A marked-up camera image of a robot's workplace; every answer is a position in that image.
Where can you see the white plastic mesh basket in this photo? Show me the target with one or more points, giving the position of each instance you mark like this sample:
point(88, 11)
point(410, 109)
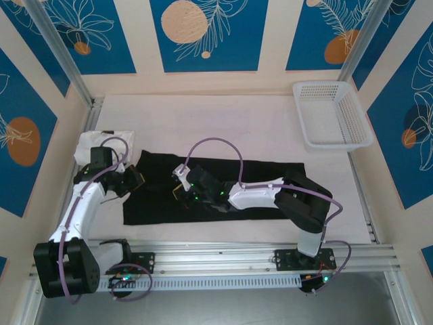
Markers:
point(352, 115)

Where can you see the black t-shirt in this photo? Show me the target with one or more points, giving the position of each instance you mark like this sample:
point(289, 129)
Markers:
point(162, 210)

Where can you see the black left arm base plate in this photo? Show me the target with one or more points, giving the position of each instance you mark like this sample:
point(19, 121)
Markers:
point(145, 262)

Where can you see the small controller board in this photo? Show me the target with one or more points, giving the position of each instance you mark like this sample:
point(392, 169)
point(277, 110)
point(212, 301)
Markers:
point(318, 282)
point(121, 280)

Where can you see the folded white t-shirt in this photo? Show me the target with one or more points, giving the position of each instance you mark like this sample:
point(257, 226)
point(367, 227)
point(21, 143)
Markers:
point(83, 144)

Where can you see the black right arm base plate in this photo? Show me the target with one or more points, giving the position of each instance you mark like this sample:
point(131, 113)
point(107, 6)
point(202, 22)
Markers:
point(287, 259)

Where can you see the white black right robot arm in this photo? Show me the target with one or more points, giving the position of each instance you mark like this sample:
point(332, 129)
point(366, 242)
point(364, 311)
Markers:
point(301, 210)

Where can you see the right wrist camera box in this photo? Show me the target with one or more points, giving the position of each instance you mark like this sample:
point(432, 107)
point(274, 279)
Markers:
point(184, 179)

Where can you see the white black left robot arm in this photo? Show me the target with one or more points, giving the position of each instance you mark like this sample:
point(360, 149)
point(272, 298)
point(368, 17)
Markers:
point(74, 271)

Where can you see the aluminium frame post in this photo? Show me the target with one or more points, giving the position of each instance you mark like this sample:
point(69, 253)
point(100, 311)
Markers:
point(60, 50)
point(363, 40)

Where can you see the long aluminium base rail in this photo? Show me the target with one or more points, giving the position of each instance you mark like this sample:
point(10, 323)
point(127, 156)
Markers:
point(220, 260)

